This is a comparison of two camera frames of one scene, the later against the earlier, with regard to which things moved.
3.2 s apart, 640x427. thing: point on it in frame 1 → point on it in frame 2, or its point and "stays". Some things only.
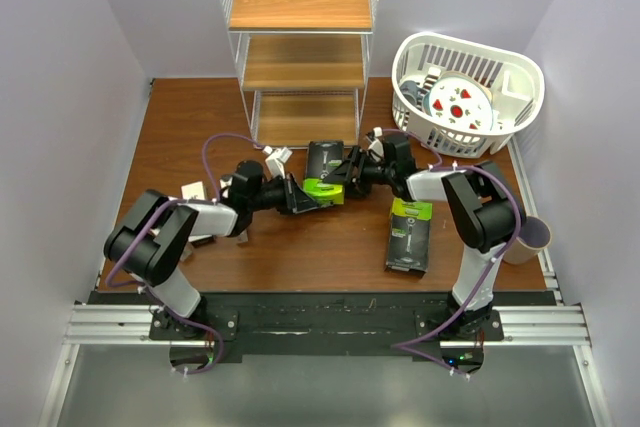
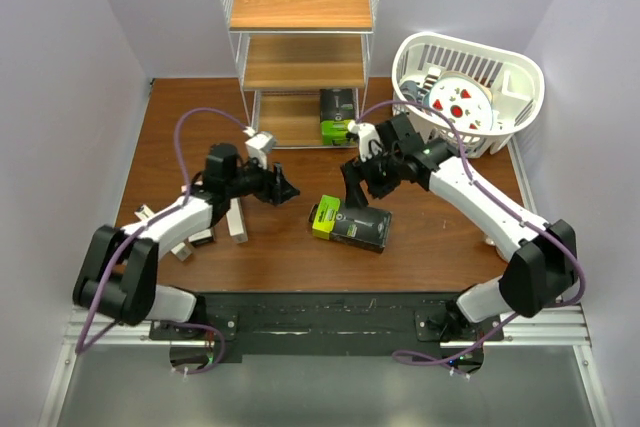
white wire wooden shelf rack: x=300 y=22 stays
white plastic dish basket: x=458 y=98 stays
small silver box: x=186 y=253 stays
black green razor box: x=322 y=157 → x=336 y=111
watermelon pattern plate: x=460 y=100 stays
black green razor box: x=409 y=238 → x=358 y=226
